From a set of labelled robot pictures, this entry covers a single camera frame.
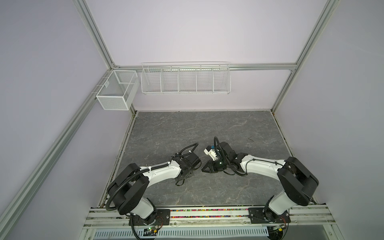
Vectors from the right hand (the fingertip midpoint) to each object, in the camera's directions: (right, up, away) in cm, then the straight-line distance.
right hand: (202, 171), depth 82 cm
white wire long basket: (-10, +57, +16) cm, 60 cm away
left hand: (-9, -4, +5) cm, 11 cm away
